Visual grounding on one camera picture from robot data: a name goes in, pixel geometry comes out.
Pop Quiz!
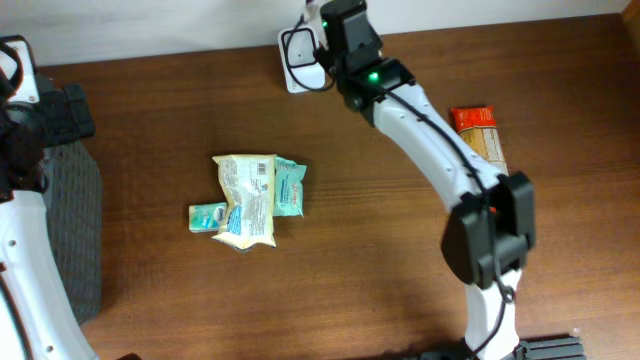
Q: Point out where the small teal tissue pack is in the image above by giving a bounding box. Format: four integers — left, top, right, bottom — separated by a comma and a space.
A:
189, 202, 227, 233

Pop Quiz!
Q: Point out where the black camera cable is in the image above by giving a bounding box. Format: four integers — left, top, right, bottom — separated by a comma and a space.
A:
281, 14, 516, 357

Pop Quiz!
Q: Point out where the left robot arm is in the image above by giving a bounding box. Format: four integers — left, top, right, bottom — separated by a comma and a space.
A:
1, 35, 96, 359

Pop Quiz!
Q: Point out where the cream snack bag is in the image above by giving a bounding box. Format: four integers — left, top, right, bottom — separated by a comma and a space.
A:
212, 154, 276, 251

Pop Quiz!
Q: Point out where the teal snack pouch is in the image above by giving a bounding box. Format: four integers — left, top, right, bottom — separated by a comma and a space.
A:
274, 156, 307, 217

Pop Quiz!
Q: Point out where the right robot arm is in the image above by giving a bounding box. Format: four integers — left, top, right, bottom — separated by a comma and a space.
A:
315, 0, 536, 359

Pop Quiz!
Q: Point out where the orange pasta packet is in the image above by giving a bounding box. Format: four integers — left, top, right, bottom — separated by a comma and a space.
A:
450, 105, 508, 174

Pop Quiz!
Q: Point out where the grey plastic mesh basket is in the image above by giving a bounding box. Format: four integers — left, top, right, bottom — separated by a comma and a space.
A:
44, 141, 103, 325

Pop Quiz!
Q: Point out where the white barcode scanner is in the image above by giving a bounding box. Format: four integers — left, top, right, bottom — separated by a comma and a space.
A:
278, 25, 325, 94

